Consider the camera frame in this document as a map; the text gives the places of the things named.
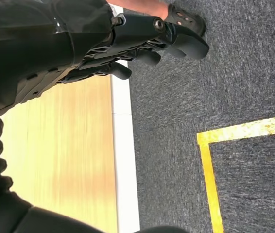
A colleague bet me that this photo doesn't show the person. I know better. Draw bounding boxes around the person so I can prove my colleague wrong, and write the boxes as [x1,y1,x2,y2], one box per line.
[107,0,206,36]

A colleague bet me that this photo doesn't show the yellow floor tape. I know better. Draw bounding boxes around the yellow floor tape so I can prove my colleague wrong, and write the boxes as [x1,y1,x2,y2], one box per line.
[196,114,275,233]

